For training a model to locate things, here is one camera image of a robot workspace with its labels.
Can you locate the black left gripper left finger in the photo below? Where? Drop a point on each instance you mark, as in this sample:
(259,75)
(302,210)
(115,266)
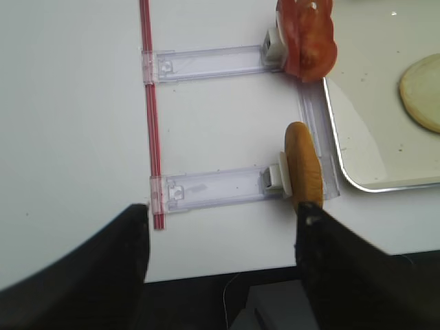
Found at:
(96,286)

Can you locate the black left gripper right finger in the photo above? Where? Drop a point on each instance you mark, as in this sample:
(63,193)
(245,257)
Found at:
(351,284)

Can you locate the bun slice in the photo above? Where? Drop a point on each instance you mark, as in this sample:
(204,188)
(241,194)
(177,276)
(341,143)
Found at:
(304,167)
(419,92)

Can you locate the inner tomato slice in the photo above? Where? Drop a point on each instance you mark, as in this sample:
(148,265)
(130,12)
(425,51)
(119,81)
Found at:
(318,49)

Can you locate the tomato slice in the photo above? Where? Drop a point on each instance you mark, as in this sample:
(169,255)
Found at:
(288,21)
(318,49)

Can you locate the outer tomato slice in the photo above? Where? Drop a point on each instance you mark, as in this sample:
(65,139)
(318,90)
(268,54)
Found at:
(288,21)

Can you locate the left front clear pusher track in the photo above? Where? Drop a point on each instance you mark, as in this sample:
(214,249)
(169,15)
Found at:
(180,193)

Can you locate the clear pusher track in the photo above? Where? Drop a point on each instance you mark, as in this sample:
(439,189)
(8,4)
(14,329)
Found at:
(170,66)
(180,193)

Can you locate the cream metal tray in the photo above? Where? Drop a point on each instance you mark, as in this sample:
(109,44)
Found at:
(380,147)

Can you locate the left clear long divider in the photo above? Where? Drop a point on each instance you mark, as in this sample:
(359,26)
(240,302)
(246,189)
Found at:
(315,114)

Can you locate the left rear clear pusher track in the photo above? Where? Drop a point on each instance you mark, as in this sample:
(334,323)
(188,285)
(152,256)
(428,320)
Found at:
(170,66)

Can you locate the left red rail strip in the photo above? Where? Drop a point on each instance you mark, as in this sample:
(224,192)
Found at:
(151,130)

